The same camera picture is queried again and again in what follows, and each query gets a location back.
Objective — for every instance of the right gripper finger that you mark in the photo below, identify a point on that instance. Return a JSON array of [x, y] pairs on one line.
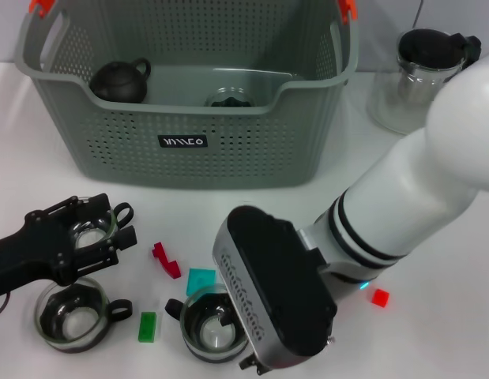
[[224, 316]]

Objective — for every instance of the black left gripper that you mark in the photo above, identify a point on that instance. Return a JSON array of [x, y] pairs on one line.
[[34, 252]]

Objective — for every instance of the glass teacup black sleeve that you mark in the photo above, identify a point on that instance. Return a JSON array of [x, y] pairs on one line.
[[228, 98], [90, 237], [72, 323], [212, 341]]

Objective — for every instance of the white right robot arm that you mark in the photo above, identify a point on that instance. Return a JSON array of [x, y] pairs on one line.
[[418, 185]]

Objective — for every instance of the grey perforated storage bin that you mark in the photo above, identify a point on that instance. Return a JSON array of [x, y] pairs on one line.
[[189, 166]]

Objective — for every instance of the teal square brick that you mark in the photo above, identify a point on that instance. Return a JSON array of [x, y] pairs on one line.
[[198, 278]]

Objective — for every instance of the dark red curved brick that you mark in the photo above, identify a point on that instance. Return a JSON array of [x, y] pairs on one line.
[[169, 266]]

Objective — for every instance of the bright green long brick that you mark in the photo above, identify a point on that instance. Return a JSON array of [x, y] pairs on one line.
[[148, 325]]

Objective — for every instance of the dark clay teapot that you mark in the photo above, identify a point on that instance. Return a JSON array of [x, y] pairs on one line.
[[117, 83]]

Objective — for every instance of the small red square brick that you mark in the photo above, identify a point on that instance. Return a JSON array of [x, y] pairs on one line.
[[380, 297]]

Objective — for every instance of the glass pitcher black lid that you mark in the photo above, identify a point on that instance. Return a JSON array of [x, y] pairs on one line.
[[410, 79]]

